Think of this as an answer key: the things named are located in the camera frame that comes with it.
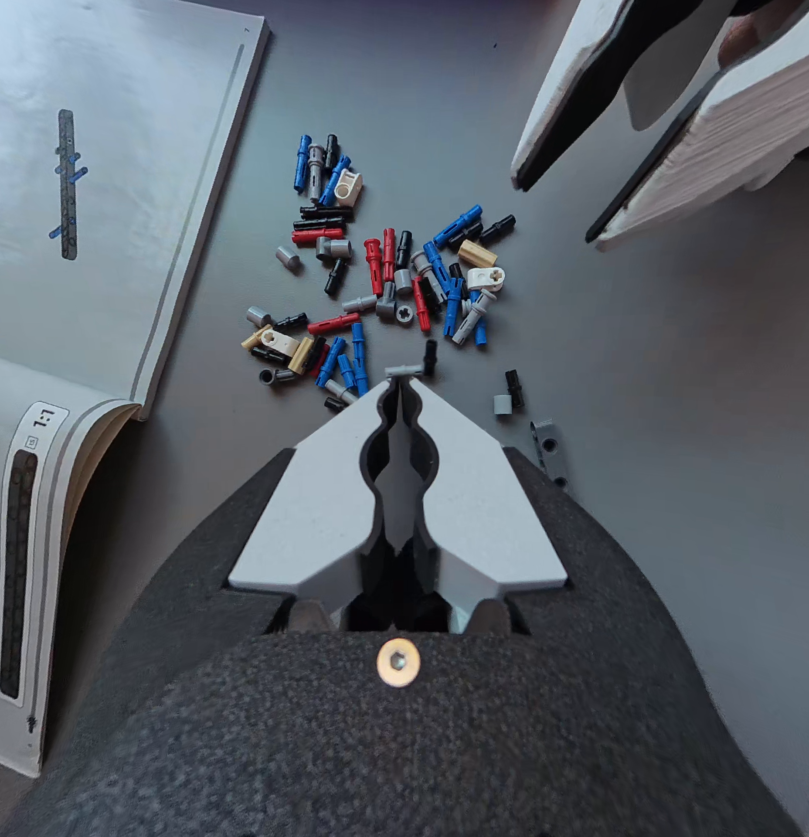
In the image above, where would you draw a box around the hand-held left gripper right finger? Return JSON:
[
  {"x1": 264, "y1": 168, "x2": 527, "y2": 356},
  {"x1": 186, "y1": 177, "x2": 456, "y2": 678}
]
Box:
[{"x1": 402, "y1": 378, "x2": 569, "y2": 635}]

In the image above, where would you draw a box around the person's right hand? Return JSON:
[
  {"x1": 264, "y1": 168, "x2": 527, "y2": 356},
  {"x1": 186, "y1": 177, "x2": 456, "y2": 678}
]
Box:
[{"x1": 717, "y1": 10, "x2": 781, "y2": 69}]

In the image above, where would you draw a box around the dark grey lego beam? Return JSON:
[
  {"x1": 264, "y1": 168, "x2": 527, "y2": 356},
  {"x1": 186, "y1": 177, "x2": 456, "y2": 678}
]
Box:
[{"x1": 530, "y1": 420, "x2": 570, "y2": 493}]

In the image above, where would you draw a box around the white lego instruction booklet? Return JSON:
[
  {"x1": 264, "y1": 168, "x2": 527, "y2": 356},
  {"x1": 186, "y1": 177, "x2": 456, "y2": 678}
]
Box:
[{"x1": 0, "y1": 0, "x2": 272, "y2": 779}]

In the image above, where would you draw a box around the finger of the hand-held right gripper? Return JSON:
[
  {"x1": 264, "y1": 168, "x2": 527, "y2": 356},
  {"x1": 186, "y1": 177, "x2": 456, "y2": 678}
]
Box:
[
  {"x1": 585, "y1": 0, "x2": 809, "y2": 252},
  {"x1": 511, "y1": 0, "x2": 739, "y2": 192}
]

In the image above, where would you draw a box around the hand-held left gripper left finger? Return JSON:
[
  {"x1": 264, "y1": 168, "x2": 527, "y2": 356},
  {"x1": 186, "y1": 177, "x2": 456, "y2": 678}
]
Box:
[{"x1": 228, "y1": 379, "x2": 405, "y2": 632}]

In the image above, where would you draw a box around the pile of lego pins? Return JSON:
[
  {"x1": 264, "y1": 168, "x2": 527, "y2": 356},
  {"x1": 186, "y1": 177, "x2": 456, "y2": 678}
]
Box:
[{"x1": 240, "y1": 134, "x2": 518, "y2": 412}]

